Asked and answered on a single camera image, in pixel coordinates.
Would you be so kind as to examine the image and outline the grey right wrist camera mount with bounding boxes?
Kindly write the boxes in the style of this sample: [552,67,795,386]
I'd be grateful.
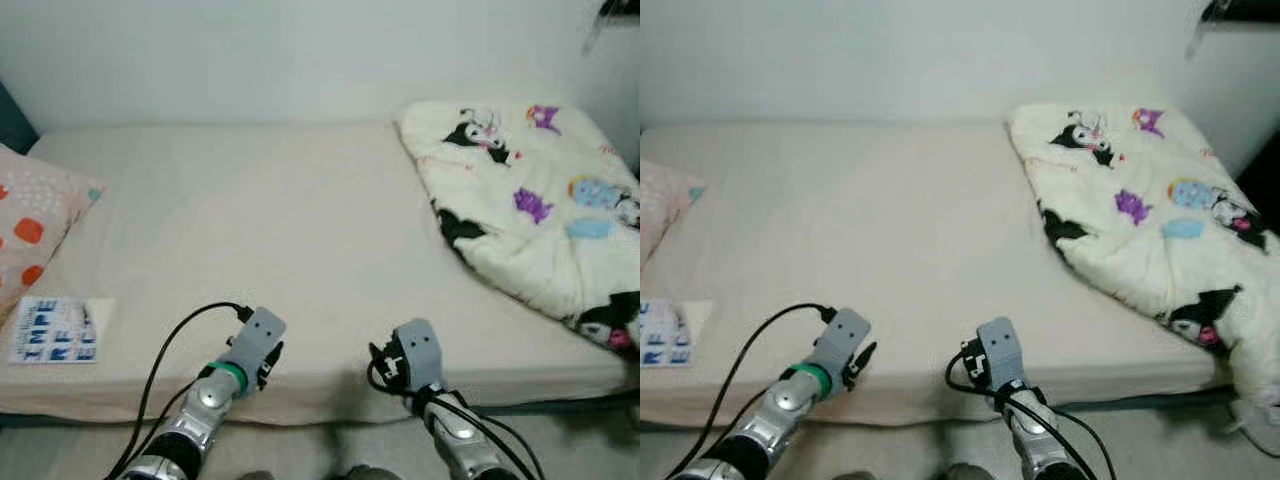
[975,318,1023,393]
[393,320,443,393]

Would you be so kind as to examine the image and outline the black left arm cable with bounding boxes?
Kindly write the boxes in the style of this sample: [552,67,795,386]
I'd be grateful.
[665,302,836,480]
[105,302,251,480]

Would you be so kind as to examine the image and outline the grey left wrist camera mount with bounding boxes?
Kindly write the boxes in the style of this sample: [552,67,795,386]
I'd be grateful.
[230,308,288,371]
[815,308,871,373]

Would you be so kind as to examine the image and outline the black furniture panel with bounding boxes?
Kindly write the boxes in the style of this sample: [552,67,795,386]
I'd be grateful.
[1235,130,1280,216]

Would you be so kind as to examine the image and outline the beige mattress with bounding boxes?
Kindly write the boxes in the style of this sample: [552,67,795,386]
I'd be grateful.
[0,120,641,426]
[640,122,1236,426]

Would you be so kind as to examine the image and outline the teal upholstered headboard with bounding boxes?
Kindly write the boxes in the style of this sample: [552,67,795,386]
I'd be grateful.
[0,80,41,156]

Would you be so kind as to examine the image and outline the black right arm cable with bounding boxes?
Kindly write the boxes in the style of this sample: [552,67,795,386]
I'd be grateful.
[945,355,1116,480]
[365,360,546,480]

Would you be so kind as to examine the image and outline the cream cartoon print quilt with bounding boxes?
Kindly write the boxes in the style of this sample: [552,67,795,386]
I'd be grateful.
[1008,100,1280,441]
[397,98,641,356]

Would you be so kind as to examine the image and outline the pink patterned pillow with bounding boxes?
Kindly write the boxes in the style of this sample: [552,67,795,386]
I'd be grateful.
[640,160,707,266]
[0,143,106,321]

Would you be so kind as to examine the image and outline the black wall fixture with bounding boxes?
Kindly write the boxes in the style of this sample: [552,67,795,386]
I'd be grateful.
[583,0,641,56]
[1185,0,1280,61]

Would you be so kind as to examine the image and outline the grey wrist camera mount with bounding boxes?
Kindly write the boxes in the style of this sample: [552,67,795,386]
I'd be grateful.
[975,318,1023,393]
[393,320,443,393]
[815,308,871,373]
[230,308,288,371]

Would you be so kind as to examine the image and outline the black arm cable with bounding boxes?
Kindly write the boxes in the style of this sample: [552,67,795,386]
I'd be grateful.
[365,360,546,480]
[105,302,251,480]
[945,355,1116,480]
[665,302,836,480]

